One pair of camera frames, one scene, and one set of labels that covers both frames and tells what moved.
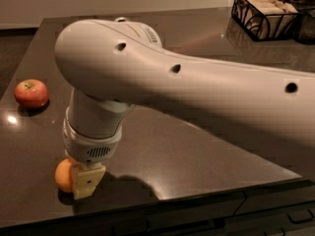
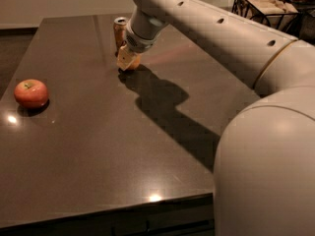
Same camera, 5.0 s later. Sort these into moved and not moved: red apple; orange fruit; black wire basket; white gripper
Moved: orange fruit; white gripper
Not moved: black wire basket; red apple
